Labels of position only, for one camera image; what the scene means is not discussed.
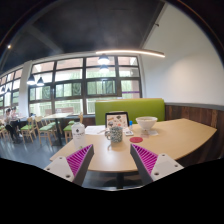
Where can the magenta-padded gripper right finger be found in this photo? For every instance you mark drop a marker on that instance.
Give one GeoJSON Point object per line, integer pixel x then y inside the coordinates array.
{"type": "Point", "coordinates": [146, 160]}

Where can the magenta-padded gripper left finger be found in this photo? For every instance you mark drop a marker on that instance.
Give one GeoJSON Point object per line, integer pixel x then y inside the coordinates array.
{"type": "Point", "coordinates": [78, 161]}

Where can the clear drink bottle black cap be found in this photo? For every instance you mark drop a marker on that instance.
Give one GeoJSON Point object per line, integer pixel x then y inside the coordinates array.
{"type": "Point", "coordinates": [79, 135]}

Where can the flat round red coaster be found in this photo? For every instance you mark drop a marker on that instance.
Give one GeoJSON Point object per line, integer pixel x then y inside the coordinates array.
{"type": "Point", "coordinates": [136, 139]}

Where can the white ceramic bowl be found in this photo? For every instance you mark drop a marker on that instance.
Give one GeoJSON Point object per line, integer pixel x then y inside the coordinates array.
{"type": "Point", "coordinates": [146, 122]}

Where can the small blue-capped bottle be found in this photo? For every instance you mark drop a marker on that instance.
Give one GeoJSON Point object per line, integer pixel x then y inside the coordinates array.
{"type": "Point", "coordinates": [131, 125]}

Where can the speckled green ceramic mug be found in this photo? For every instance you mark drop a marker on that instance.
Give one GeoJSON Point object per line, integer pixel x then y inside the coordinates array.
{"type": "Point", "coordinates": [115, 134]}

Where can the group of wooden green-seat chairs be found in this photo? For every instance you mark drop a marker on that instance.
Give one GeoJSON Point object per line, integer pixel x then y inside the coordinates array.
{"type": "Point", "coordinates": [46, 128]}

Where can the wooden dining table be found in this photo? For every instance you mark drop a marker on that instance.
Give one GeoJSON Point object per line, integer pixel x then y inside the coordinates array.
{"type": "Point", "coordinates": [56, 116]}

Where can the green upholstered bench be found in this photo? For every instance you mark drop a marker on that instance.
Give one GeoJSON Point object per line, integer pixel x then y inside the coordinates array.
{"type": "Point", "coordinates": [140, 108]}

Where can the person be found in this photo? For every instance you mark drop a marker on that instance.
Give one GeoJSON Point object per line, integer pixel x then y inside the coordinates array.
{"type": "Point", "coordinates": [7, 121]}
{"type": "Point", "coordinates": [14, 115]}

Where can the group of pendant lamps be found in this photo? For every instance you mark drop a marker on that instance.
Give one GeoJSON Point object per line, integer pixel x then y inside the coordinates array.
{"type": "Point", "coordinates": [103, 60]}

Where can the long curved ceiling light strip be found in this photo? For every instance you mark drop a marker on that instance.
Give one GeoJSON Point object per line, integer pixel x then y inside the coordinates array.
{"type": "Point", "coordinates": [133, 52]}

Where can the dark-framed window wall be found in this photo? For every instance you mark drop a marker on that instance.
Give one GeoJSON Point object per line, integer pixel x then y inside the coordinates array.
{"type": "Point", "coordinates": [68, 90]}

